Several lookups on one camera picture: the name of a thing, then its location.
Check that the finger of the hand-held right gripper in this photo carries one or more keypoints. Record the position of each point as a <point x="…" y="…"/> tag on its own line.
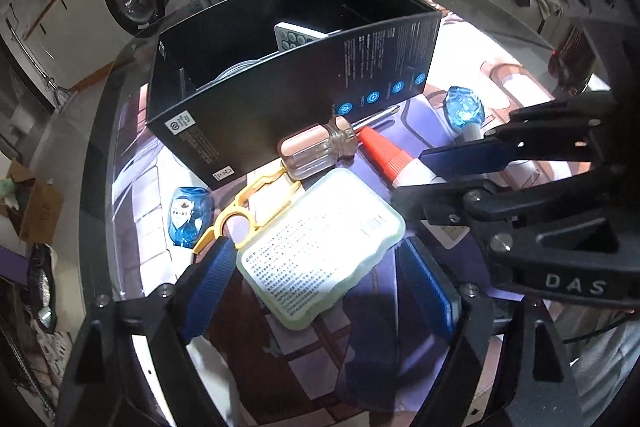
<point x="465" y="159"/>
<point x="435" y="202"/>

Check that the trash can with black bag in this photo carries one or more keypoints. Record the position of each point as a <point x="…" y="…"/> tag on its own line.
<point x="42" y="279"/>

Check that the brown cardboard box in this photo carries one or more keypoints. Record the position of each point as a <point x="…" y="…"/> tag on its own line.
<point x="40" y="207"/>

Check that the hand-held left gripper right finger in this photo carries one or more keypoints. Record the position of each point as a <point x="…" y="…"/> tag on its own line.
<point x="430" y="287"/>

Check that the yellow plastic tool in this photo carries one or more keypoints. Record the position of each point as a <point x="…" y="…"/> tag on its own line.
<point x="250" y="193"/>

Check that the red cap glue tube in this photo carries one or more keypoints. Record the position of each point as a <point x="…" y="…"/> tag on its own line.
<point x="387" y="154"/>

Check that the white remote control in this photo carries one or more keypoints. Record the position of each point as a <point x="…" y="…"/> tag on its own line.
<point x="295" y="38"/>

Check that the person's grey clothing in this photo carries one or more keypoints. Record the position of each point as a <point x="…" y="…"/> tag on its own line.
<point x="605" y="362"/>

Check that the translucent green case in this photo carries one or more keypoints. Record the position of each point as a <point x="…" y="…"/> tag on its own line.
<point x="320" y="252"/>

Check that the black cardboard box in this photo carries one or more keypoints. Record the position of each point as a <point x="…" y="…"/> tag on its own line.
<point x="240" y="127"/>

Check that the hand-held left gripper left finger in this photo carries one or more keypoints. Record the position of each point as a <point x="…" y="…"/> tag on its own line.
<point x="210" y="279"/>

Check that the white round disc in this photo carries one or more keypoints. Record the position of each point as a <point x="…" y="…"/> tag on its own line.
<point x="240" y="68"/>

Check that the red box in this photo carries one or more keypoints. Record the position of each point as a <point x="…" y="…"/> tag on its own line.
<point x="570" y="54"/>

